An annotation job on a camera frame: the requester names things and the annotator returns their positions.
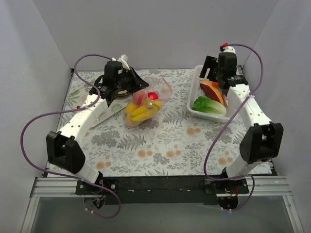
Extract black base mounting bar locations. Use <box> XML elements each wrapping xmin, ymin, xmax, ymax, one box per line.
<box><xmin>75</xmin><ymin>175</ymin><xmax>252</xmax><ymax>205</ymax></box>

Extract floral patterned tablecloth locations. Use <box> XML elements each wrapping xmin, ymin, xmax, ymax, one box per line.
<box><xmin>53</xmin><ymin>67</ymin><xmax>272</xmax><ymax>177</ymax></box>

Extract red apple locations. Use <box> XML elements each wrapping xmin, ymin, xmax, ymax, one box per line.
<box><xmin>133</xmin><ymin>91</ymin><xmax>146</xmax><ymax>106</ymax></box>
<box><xmin>147</xmin><ymin>92</ymin><xmax>159</xmax><ymax>100</ymax></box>

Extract green lettuce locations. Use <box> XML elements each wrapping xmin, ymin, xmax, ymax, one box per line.
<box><xmin>192</xmin><ymin>96</ymin><xmax>226</xmax><ymax>116</ymax></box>

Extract yellow lemon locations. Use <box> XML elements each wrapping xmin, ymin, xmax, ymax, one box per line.
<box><xmin>125</xmin><ymin>102</ymin><xmax>138</xmax><ymax>114</ymax></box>

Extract aluminium frame rail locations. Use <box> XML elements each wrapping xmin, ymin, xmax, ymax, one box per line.
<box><xmin>31</xmin><ymin>176</ymin><xmax>292</xmax><ymax>197</ymax></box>

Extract yellow banana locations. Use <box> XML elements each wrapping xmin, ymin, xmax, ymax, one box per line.
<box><xmin>130</xmin><ymin>101</ymin><xmax>162</xmax><ymax>122</ymax></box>

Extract clear zip top bag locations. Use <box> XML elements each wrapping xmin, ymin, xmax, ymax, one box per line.
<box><xmin>124</xmin><ymin>77</ymin><xmax>173</xmax><ymax>128</ymax></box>

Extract purple eggplant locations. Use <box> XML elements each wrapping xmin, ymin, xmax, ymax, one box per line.
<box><xmin>222</xmin><ymin>93</ymin><xmax>229</xmax><ymax>107</ymax></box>

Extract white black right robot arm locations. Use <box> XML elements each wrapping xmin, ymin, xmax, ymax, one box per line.
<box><xmin>200</xmin><ymin>51</ymin><xmax>284</xmax><ymax>193</ymax></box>

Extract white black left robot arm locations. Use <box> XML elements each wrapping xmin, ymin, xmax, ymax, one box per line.
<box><xmin>46</xmin><ymin>58</ymin><xmax>149</xmax><ymax>194</ymax></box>

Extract red brown sweet potato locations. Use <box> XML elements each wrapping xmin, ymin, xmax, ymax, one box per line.
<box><xmin>200</xmin><ymin>80</ymin><xmax>224</xmax><ymax>105</ymax></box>

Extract white perforated plastic basket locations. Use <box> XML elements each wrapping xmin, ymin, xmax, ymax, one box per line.
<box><xmin>187</xmin><ymin>65</ymin><xmax>236</xmax><ymax>123</ymax></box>

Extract orange fruit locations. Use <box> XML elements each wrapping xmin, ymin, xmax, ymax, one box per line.
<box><xmin>212</xmin><ymin>82</ymin><xmax>219</xmax><ymax>88</ymax></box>

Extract yellow orange peach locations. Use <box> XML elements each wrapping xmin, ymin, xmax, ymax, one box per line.
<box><xmin>125</xmin><ymin>115</ymin><xmax>141</xmax><ymax>128</ymax></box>

